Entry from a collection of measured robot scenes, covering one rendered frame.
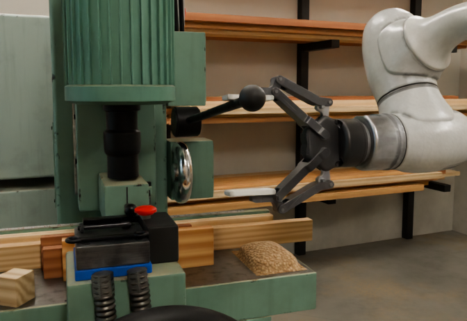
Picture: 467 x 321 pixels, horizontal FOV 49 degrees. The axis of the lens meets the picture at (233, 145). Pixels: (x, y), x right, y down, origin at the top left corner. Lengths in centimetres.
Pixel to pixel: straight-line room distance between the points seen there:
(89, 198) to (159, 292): 35
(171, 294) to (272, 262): 22
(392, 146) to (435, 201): 378
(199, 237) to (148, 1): 37
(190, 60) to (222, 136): 237
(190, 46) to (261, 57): 248
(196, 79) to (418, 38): 44
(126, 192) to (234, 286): 22
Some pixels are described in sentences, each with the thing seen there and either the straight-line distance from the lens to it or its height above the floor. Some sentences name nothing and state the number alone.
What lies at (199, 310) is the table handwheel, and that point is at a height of 95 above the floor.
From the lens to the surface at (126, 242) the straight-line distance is 64.
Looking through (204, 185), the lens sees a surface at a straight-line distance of 106.
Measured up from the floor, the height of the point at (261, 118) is 102.
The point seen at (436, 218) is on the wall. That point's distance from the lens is 462.
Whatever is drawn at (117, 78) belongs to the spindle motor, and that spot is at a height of 120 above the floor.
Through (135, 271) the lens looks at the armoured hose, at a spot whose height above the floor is 97.
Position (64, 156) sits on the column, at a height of 105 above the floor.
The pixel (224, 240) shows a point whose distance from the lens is 92.
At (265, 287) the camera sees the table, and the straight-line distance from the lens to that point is 80.
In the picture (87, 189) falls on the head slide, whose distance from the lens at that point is 95.
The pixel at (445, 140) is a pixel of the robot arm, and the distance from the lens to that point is 85.
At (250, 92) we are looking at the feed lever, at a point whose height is 118.
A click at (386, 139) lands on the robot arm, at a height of 111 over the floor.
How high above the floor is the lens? 118
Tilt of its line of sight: 6 degrees down
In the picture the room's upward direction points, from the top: straight up
